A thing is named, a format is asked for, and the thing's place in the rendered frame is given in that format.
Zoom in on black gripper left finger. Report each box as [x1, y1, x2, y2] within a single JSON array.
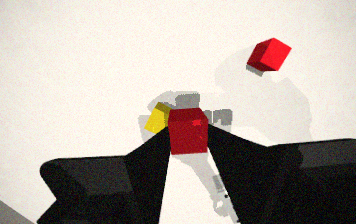
[[39, 126, 171, 224]]

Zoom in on yellow cube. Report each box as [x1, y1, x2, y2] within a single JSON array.
[[144, 102, 174, 134]]

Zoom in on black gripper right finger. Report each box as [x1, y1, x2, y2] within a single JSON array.
[[208, 124, 356, 224]]

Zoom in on red cube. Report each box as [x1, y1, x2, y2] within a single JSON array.
[[168, 108, 208, 155], [247, 38, 292, 72]]

